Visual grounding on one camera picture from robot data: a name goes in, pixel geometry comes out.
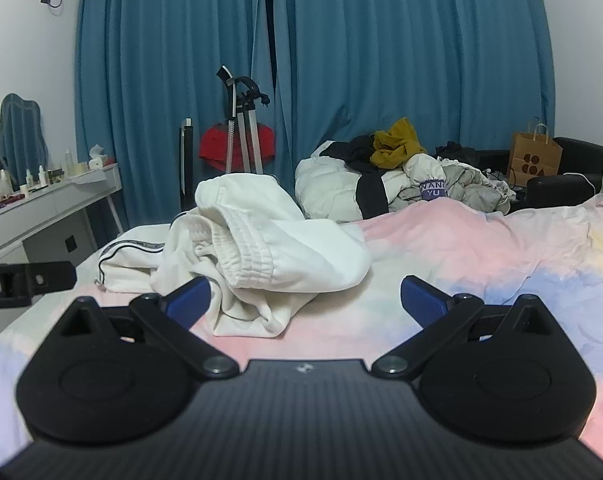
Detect wavy frame mirror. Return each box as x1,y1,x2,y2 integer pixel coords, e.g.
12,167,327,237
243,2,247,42
0,93,50,186

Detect white dressing table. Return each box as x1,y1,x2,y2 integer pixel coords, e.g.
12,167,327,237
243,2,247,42
0,162,125,322

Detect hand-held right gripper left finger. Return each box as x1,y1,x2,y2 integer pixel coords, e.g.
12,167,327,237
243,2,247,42
56,276,241,380

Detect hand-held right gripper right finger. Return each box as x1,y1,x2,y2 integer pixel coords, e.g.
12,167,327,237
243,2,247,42
370,275,559,380

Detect blue curtain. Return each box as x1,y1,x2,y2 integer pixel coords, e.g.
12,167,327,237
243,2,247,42
264,0,556,162
75,0,277,235

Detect black sofa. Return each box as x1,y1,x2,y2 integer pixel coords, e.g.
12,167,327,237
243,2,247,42
474,136,603,209

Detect garment steamer stand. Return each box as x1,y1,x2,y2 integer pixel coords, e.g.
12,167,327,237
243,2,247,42
216,65,273,177

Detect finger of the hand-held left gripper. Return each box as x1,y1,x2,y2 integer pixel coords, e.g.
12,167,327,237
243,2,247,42
24,261,78,292

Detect white pants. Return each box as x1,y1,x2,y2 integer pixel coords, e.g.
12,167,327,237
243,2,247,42
97,172,373,338

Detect pastel tie-dye bed sheet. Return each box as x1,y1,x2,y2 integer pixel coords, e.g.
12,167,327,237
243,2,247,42
0,191,603,466

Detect row of cosmetic bottles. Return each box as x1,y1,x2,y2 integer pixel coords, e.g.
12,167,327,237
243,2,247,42
0,149,89,211

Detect white tissue box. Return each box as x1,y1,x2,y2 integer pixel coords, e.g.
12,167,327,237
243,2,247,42
87,144,115,169

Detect mustard yellow garment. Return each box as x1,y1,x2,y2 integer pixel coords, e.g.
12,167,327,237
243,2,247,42
370,117,428,170

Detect white cable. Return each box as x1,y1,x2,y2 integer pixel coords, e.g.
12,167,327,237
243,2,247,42
563,172,603,194

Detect red cloth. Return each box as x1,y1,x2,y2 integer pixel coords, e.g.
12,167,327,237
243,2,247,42
198,122,277,172

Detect black garment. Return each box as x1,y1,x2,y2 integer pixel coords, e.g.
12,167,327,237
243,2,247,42
326,135,389,216

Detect white puffer jacket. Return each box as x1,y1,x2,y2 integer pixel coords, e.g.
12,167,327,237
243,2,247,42
294,141,407,222

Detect brown paper bag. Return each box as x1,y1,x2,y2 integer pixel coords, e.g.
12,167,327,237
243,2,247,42
506,119,563,189

